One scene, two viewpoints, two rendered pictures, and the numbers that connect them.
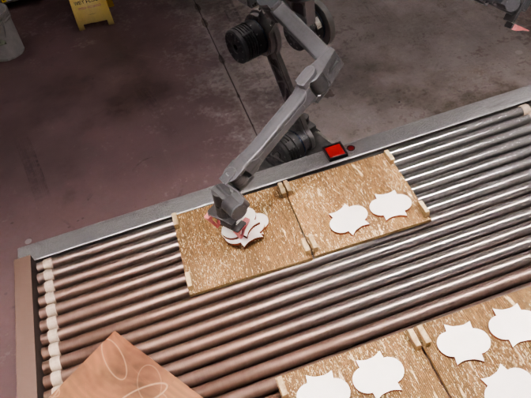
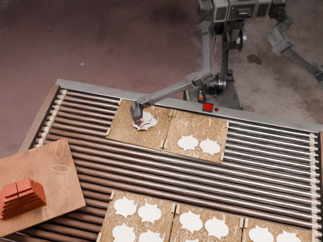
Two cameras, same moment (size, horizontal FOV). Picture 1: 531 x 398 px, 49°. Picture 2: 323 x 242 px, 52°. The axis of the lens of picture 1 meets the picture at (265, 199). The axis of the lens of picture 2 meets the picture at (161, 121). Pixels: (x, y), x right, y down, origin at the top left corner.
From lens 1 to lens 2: 0.75 m
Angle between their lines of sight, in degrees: 17
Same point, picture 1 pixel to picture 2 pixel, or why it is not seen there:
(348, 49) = not seen: hidden behind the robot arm
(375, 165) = (218, 124)
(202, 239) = (125, 116)
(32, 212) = (91, 50)
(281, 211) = (164, 122)
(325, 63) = (203, 75)
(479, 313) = (206, 214)
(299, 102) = (183, 85)
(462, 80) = not seen: outside the picture
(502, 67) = not seen: outside the picture
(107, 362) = (56, 148)
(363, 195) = (202, 135)
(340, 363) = (140, 199)
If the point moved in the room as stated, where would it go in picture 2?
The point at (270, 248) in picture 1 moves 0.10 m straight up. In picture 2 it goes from (148, 136) to (148, 129)
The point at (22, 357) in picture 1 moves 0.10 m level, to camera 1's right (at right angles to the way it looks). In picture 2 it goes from (33, 126) to (45, 131)
